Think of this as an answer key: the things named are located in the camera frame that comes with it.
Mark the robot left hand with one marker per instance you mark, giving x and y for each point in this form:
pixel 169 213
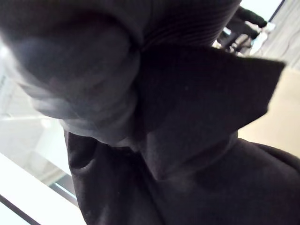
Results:
pixel 248 21

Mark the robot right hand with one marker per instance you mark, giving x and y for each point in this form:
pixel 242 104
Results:
pixel 77 58

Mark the white washing machine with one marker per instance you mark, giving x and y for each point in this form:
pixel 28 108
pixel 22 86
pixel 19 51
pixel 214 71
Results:
pixel 28 187

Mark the black garment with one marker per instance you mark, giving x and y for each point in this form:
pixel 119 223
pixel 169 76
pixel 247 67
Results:
pixel 199 140

